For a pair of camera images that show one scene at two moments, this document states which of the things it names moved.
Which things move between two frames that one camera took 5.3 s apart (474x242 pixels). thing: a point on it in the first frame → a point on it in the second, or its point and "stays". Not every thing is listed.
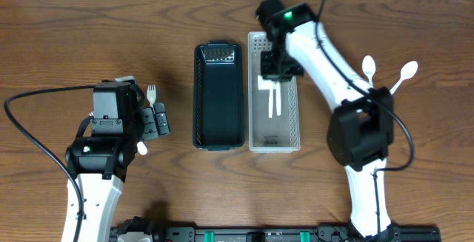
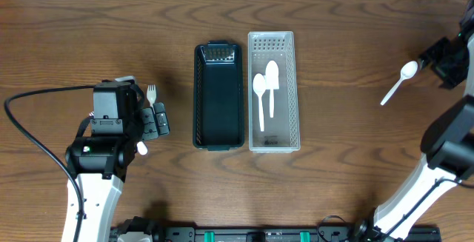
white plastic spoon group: [141, 148] stays
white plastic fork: [151, 95] stays
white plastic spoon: [278, 98] → [259, 86]
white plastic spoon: [407, 71] stays
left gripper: [149, 124] stays
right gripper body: [279, 65] → [451, 61]
